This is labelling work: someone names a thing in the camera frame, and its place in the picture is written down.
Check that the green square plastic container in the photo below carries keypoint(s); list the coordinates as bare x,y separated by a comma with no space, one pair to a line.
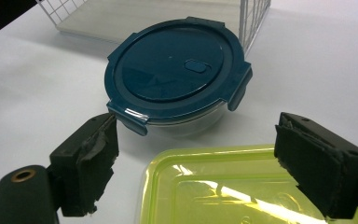
230,189

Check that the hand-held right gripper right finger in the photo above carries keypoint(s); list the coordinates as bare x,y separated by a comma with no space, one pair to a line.
320,168

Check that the round glass container blue lid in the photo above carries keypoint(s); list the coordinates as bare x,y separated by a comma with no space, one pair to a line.
174,71

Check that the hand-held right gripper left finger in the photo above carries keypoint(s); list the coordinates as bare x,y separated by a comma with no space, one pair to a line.
87,174

